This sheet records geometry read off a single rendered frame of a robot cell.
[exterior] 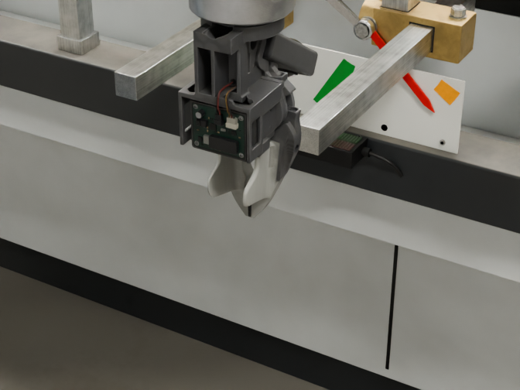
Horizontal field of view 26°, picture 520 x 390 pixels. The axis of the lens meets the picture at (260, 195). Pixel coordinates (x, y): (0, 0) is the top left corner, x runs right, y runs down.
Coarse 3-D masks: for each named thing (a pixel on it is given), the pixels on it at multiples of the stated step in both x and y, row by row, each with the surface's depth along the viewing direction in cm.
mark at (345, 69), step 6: (342, 60) 143; (342, 66) 143; (348, 66) 143; (354, 66) 142; (336, 72) 144; (342, 72) 143; (348, 72) 143; (330, 78) 145; (336, 78) 144; (342, 78) 144; (324, 84) 146; (330, 84) 145; (336, 84) 145; (324, 90) 146; (330, 90) 146; (318, 96) 147; (324, 96) 147
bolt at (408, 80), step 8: (368, 16) 138; (360, 24) 137; (376, 24) 138; (360, 32) 137; (368, 32) 137; (376, 32) 138; (376, 40) 138; (408, 80) 139; (416, 88) 138; (424, 96) 138; (424, 104) 139
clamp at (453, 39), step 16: (368, 0) 139; (384, 16) 137; (400, 16) 136; (416, 16) 135; (432, 16) 134; (448, 16) 134; (384, 32) 138; (448, 32) 133; (464, 32) 134; (432, 48) 135; (448, 48) 134; (464, 48) 135
